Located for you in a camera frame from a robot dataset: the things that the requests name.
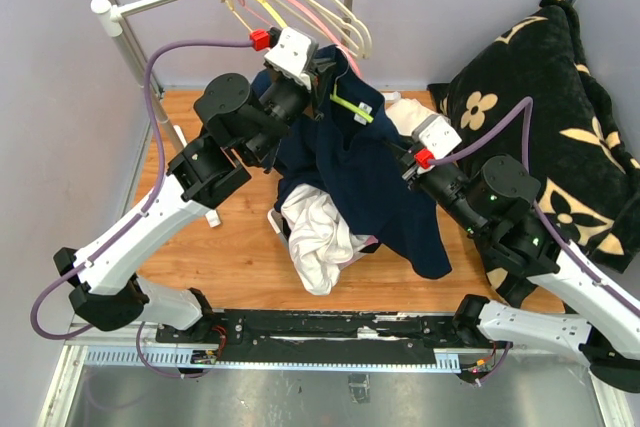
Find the pink white hanger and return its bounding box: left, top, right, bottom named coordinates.
left=236, top=0, right=365, bottom=74

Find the folded cream cloth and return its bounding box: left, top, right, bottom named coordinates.
left=385, top=98, right=451, bottom=141

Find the green hanger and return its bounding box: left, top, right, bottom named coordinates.
left=329, top=67, right=374, bottom=125

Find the white plastic basket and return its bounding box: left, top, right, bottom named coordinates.
left=266, top=209, right=369, bottom=267

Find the yellow hanger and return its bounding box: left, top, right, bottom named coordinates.
left=221, top=0, right=287, bottom=33

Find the wooden hanger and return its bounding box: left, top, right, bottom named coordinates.
left=264, top=0, right=366, bottom=58

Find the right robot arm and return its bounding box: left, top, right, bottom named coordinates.
left=391, top=145, right=639, bottom=393

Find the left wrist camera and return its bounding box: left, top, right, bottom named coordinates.
left=249, top=27, right=319, bottom=92

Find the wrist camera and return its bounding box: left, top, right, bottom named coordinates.
left=409, top=126, right=462, bottom=170
left=249, top=27, right=319, bottom=92

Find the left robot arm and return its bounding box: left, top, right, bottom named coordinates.
left=54, top=49, right=335, bottom=343

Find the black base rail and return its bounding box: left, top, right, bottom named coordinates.
left=155, top=309, right=467, bottom=366

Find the white t shirt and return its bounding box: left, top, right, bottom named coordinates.
left=280, top=184, right=371, bottom=296

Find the navy blue t shirt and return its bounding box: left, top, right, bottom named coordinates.
left=274, top=45, right=452, bottom=279

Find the pink t shirt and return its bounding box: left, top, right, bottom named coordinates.
left=359, top=236, right=380, bottom=254

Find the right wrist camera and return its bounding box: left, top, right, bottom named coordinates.
left=409, top=126, right=462, bottom=170

